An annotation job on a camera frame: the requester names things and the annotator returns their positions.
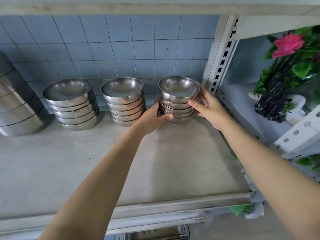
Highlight stack of wide steel bowls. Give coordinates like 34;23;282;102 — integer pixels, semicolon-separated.
42;78;101;131

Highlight white slotted metal shelf rack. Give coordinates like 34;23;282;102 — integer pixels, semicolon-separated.
202;14;320;163

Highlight person's right forearm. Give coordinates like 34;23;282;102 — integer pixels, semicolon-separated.
212;120;320;240

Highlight black white marbled vase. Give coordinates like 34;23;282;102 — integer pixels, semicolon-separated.
254;70;292;123

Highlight stack of small steel bowls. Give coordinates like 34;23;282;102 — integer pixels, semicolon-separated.
100;77;147;127
158;75;200;125

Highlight pink artificial flower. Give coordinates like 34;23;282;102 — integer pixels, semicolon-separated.
272;32;306;58

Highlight stack of large steel basins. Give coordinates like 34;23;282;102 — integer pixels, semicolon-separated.
0;52;48;137

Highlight person's right hand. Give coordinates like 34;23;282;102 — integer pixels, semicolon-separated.
188;81;234;131

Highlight white ceramic pot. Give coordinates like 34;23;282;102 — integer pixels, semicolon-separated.
285;95;307;126

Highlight person's left forearm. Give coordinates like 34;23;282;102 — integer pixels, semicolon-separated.
37;122;153;240

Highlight person's left hand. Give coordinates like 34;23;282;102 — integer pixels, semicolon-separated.
135;98;174;135

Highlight green artificial leaves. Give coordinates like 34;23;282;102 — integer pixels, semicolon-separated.
296;154;320;173
229;204;253;217

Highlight artificial green leafy plant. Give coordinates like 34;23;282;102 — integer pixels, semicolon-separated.
255;25;320;111

